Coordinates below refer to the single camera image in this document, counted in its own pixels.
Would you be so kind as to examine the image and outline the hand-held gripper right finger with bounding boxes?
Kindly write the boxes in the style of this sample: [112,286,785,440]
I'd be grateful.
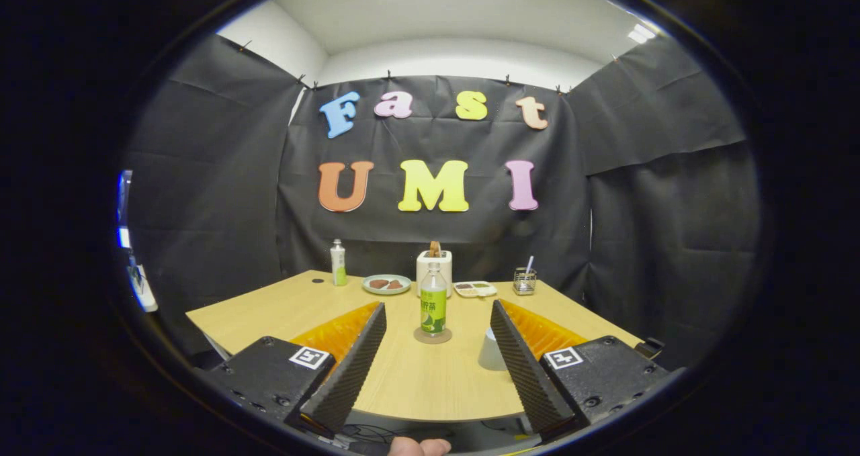
[489,300,673,443]

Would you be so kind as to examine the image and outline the lit monitor screen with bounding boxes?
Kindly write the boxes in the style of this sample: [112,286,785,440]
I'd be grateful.
[116,169,133,250]

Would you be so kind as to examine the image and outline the white cup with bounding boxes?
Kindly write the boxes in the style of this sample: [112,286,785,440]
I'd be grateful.
[478,328,509,371]

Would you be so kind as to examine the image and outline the wooden table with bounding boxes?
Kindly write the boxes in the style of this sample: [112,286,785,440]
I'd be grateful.
[185,269,646,424]

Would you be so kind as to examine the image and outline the white divided dish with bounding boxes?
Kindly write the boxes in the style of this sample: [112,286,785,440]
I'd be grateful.
[454,281,499,299]

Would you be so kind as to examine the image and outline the green label juice bottle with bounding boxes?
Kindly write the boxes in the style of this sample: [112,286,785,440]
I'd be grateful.
[419,261,449,336]

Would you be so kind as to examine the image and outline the black cables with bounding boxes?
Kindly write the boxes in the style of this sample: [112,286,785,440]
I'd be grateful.
[339,424,404,447]

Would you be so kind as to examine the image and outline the pale green plate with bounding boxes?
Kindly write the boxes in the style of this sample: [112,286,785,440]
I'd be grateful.
[362,274,412,295]

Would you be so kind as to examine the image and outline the white toaster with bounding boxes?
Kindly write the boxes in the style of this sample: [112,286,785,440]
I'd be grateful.
[416,249,453,299]

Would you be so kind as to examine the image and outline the white device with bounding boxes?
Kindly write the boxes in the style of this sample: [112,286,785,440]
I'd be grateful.
[128,255,159,314]

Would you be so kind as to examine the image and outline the small white green bottle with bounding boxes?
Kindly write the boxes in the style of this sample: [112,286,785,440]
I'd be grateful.
[330,238,348,287]

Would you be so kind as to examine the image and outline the black backdrop cloth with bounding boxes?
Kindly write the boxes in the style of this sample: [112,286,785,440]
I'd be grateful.
[124,33,763,369]

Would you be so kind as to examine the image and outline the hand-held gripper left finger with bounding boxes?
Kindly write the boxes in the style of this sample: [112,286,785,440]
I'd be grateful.
[198,302,388,440]

